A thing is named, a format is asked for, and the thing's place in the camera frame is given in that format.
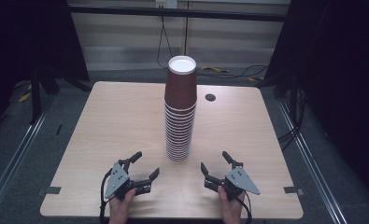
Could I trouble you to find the left hand-held gripper cable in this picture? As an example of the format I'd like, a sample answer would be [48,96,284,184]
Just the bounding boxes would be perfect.
[99,169,112,224]

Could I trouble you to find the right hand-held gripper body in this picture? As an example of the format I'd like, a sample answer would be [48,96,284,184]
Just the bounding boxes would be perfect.
[222,166,262,201]

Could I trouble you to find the hand-held gripper cable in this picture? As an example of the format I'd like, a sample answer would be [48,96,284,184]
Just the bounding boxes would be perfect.
[99,169,112,224]
[234,190,253,224]

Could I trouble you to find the aluminium floor rail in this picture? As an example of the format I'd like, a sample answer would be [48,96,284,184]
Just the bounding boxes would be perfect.
[277,99,348,224]
[0,92,54,216]

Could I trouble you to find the black metal stand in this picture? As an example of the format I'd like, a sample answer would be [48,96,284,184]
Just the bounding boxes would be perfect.
[29,66,60,125]

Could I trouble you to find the black curtain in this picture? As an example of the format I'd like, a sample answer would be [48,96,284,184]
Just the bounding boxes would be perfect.
[0,0,91,138]
[263,0,369,206]

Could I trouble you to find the person's left hand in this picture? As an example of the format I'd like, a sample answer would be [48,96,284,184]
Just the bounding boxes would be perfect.
[108,189,136,224]

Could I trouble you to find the black hanging cable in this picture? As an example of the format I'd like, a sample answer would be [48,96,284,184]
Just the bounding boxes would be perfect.
[156,7,174,69]

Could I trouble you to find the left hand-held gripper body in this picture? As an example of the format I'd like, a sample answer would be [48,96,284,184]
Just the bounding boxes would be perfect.
[104,161,137,200]

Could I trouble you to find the black horizontal metal bar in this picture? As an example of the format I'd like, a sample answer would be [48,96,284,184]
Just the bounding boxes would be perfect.
[67,4,288,22]

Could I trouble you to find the thin vertical pole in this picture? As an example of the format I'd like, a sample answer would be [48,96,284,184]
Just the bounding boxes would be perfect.
[183,1,190,57]

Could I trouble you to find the stack of brown paper cups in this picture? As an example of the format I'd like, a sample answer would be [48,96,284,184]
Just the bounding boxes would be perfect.
[163,55,198,163]

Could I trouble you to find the black cable bundle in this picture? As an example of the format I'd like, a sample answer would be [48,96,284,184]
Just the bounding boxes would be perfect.
[277,90,307,152]

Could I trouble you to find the black floor cable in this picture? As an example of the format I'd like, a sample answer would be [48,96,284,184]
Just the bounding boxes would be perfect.
[197,63,270,79]

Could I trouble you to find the person's right hand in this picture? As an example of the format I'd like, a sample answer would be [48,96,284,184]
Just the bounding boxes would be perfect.
[217,186,247,224]

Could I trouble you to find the right hand-held gripper cable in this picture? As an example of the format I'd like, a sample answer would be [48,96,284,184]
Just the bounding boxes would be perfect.
[234,190,253,224]

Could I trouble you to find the white wall socket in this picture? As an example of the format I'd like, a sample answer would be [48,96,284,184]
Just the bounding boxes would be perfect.
[155,0,178,9]

